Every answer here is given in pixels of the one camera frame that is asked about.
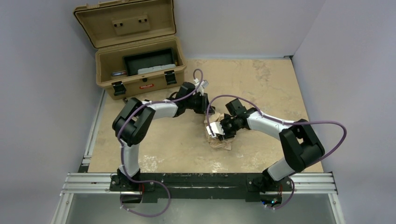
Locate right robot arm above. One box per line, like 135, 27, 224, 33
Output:
217, 99, 325, 191

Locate metal can in case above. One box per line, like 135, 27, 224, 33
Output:
111, 70, 127, 77

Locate aluminium frame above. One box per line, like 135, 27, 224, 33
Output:
51, 91, 339, 224

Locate purple cable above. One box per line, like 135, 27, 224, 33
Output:
205, 94, 348, 211
117, 68, 205, 217

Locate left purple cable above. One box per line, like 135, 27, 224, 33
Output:
117, 68, 205, 217

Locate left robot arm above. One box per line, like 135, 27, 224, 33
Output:
112, 80, 209, 185

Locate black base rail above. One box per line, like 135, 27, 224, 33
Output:
109, 172, 293, 203

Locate beige folding umbrella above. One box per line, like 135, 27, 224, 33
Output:
205, 112, 234, 151

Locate tan hard case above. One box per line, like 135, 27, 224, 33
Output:
73, 0, 186, 100

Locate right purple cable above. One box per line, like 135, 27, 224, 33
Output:
205, 94, 348, 211

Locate black tray in case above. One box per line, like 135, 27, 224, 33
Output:
122, 48, 176, 76

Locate grey box in case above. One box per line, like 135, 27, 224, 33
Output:
137, 64, 176, 75

